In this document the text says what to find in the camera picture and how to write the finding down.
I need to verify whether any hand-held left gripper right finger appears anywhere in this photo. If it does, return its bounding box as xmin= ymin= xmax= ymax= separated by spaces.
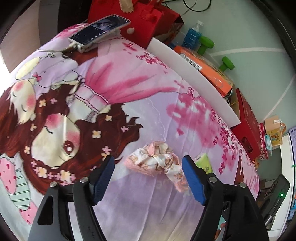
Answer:
xmin=182 ymin=155 xmax=270 ymax=241

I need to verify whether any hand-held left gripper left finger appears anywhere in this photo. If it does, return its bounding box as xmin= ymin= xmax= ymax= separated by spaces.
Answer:
xmin=28 ymin=155 xmax=115 ymax=241

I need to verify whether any green white tissue pack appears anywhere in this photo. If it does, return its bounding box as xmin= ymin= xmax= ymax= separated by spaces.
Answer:
xmin=193 ymin=153 xmax=213 ymax=175

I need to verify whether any pink floral scrunchie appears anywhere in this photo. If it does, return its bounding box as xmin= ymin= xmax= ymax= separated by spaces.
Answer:
xmin=124 ymin=141 xmax=189 ymax=193

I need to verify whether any white desk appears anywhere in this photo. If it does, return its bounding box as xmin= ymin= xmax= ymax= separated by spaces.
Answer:
xmin=266 ymin=133 xmax=296 ymax=232

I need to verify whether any red patterned box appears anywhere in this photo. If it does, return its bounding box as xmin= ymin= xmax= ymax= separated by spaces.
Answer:
xmin=253 ymin=123 xmax=270 ymax=163

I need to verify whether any purple perforated board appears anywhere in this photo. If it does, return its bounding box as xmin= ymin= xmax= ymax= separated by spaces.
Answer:
xmin=288 ymin=126 xmax=296 ymax=151

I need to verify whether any red gift box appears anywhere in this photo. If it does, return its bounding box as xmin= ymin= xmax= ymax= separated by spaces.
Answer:
xmin=230 ymin=88 xmax=262 ymax=160

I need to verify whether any white bed board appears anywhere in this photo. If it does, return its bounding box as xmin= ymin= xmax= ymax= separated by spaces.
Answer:
xmin=147 ymin=38 xmax=241 ymax=128

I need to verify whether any orange box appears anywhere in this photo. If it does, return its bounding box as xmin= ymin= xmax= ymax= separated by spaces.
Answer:
xmin=173 ymin=45 xmax=234 ymax=98

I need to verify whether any green dumbbell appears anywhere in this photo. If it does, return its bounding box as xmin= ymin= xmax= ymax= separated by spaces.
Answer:
xmin=218 ymin=57 xmax=235 ymax=72
xmin=196 ymin=36 xmax=215 ymax=56

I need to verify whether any bottle with blue liquid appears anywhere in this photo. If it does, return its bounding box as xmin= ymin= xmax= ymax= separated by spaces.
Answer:
xmin=181 ymin=20 xmax=204 ymax=49

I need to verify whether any smartphone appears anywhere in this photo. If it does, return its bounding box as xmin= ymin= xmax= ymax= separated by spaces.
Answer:
xmin=68 ymin=14 xmax=131 ymax=47

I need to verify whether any dark red open carton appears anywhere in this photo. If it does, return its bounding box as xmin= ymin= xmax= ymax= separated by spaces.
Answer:
xmin=157 ymin=21 xmax=185 ymax=47

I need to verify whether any red felt handbag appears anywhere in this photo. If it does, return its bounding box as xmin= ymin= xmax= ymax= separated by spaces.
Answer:
xmin=87 ymin=0 xmax=181 ymax=49

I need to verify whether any beige gift box with handle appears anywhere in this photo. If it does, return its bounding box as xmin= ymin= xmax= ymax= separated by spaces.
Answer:
xmin=264 ymin=116 xmax=287 ymax=149

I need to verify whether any black wall cable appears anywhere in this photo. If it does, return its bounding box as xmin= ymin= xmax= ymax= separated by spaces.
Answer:
xmin=162 ymin=0 xmax=212 ymax=12

